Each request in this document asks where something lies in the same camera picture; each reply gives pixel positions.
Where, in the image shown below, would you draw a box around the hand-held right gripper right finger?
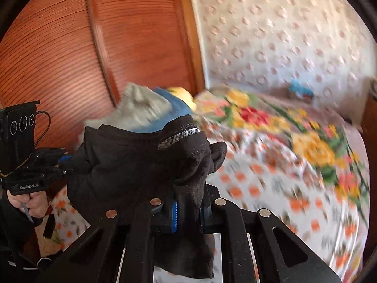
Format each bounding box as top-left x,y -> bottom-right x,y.
200,183 -> 342,283

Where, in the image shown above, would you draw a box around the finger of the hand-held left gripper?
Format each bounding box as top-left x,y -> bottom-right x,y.
31,147 -> 74,166
38,163 -> 75,181

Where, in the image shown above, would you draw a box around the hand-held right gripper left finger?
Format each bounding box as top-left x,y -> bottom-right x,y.
38,197 -> 179,283

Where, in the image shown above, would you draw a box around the black pants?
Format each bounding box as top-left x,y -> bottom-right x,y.
66,115 -> 228,279

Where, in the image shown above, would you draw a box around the grey-green folded pants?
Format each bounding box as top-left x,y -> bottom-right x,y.
85,83 -> 173,132

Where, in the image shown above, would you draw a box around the person's left hand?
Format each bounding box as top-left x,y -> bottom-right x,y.
6,187 -> 49,226

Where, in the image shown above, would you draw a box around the orange fruit print bed sheet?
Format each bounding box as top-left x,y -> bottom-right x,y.
38,121 -> 366,283

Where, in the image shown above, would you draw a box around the light blue folded jeans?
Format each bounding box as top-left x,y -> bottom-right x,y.
130,87 -> 193,133

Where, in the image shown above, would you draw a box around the yellow plush toy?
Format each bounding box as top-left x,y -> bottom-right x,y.
166,87 -> 197,111

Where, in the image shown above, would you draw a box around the floral blanket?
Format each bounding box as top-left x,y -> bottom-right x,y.
193,84 -> 370,201

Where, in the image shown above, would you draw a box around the wooden slatted wardrobe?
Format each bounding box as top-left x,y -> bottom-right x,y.
0,0 -> 207,207

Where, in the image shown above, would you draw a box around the blue tissue pack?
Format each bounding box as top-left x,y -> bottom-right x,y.
287,79 -> 316,99

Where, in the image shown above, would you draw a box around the circle pattern sheer curtain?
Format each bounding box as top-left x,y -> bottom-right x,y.
191,0 -> 376,126

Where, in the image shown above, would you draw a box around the wooden low cabinet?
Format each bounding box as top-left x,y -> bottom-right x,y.
361,78 -> 377,142

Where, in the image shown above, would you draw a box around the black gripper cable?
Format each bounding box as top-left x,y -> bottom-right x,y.
34,111 -> 51,154

